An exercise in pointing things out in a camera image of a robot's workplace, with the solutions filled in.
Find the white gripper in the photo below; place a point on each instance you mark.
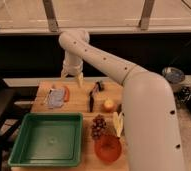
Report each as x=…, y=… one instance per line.
x=73, y=66

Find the blue-grey towel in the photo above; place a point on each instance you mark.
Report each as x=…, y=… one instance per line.
x=56, y=98

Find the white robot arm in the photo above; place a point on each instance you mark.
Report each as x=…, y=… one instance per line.
x=150, y=118

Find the orange carrot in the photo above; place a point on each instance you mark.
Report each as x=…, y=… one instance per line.
x=67, y=94

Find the yellow-orange fruit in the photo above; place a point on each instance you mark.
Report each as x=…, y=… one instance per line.
x=108, y=105

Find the purple grape bunch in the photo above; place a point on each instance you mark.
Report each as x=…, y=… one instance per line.
x=98, y=127

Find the green plastic tray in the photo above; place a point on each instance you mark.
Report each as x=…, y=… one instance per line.
x=48, y=141

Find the black chair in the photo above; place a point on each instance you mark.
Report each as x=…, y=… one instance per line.
x=7, y=98

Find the orange plastic bowl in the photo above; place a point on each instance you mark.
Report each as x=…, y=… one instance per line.
x=108, y=148

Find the silver metal bowl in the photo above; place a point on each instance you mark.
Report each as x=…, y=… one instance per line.
x=173, y=75

